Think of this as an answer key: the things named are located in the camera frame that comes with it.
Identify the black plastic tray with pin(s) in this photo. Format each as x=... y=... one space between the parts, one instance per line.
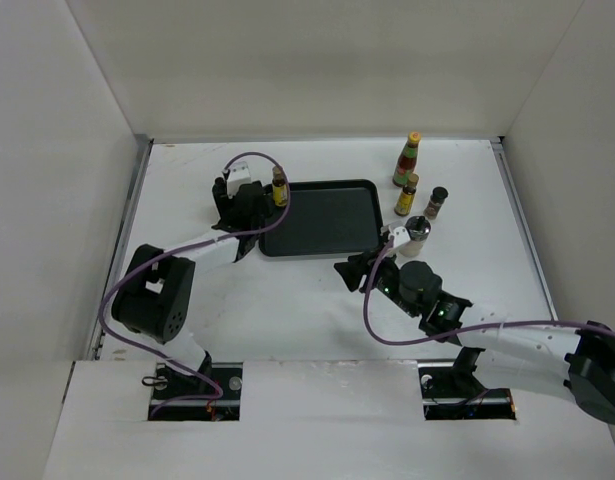
x=327 y=218

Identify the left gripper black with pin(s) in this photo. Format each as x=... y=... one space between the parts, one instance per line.
x=226 y=204

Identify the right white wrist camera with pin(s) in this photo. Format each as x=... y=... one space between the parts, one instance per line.
x=394 y=237

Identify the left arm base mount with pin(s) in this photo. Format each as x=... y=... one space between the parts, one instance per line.
x=177 y=398

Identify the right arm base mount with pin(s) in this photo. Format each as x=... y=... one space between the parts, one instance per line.
x=451 y=392

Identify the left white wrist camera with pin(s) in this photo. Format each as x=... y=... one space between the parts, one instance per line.
x=236 y=175

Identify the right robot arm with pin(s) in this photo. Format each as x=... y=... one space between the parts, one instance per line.
x=568 y=360

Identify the small spice jar black cap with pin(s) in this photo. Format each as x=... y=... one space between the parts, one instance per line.
x=437 y=198

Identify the tall red sauce bottle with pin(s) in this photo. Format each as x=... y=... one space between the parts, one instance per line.
x=407 y=159

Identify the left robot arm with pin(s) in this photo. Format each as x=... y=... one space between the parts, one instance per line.
x=154 y=303

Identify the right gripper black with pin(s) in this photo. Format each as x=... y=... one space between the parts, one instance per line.
x=352 y=271

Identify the yellow label bottle beige cap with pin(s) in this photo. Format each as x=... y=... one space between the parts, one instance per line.
x=280 y=192

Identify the small yellow label sauce bottle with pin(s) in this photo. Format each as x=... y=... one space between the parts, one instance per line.
x=406 y=198

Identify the glass shaker with white powder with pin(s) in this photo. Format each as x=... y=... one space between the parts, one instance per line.
x=418 y=228

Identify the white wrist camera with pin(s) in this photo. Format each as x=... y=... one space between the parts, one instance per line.
x=394 y=237
x=236 y=175

